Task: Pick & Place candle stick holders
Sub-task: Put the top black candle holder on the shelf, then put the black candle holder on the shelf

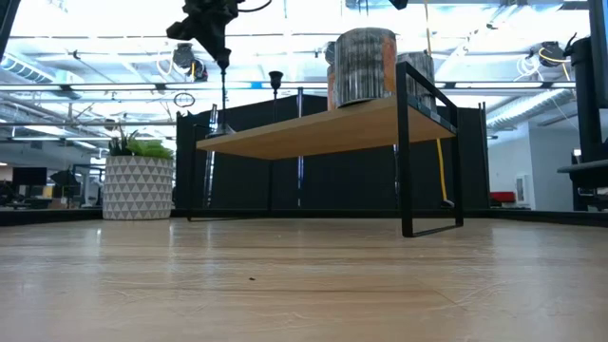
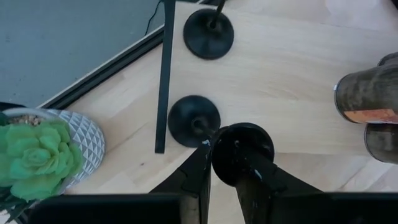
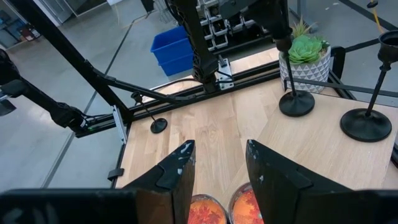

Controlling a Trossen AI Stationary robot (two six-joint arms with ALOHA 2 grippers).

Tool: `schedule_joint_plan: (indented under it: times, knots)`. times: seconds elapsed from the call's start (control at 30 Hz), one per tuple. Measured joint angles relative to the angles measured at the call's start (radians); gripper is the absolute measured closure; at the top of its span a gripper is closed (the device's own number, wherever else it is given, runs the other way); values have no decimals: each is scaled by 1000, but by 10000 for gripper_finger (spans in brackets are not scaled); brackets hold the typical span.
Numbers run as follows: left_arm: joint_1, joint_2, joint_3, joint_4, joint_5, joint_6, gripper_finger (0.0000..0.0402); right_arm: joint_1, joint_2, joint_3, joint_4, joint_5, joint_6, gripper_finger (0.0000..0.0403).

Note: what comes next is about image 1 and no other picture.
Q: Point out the black partition screen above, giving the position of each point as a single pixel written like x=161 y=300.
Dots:
x=332 y=185

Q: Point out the black background monitor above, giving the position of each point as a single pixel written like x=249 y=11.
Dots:
x=29 y=176

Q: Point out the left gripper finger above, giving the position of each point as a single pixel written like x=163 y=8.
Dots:
x=183 y=31
x=219 y=40

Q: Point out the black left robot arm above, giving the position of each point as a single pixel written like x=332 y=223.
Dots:
x=5 y=14

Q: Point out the green artificial plant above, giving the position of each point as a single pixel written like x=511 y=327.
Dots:
x=147 y=147

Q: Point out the red sofa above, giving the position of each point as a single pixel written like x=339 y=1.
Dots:
x=503 y=197

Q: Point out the black candlestick holder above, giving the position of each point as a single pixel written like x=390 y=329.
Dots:
x=223 y=95
x=276 y=80

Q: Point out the white triangle-pattern plant pot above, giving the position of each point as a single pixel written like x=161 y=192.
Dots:
x=138 y=190

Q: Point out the dark grey side desk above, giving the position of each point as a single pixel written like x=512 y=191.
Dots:
x=589 y=167

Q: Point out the wooden shelf black metal frame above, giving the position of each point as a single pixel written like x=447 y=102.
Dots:
x=332 y=130

